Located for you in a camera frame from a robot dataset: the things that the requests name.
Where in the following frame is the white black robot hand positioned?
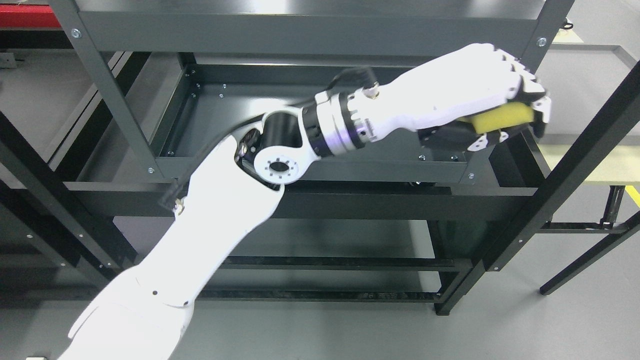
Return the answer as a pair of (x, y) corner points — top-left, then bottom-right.
(347, 43), (553, 152)

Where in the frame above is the green yellow sponge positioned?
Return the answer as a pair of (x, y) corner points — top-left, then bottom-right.
(456, 102), (535, 135)

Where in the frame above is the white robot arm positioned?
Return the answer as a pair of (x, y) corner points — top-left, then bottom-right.
(61, 89), (391, 360)

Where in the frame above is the dark metal shelf rack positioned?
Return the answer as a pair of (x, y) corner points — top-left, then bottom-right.
(1, 0), (639, 315)

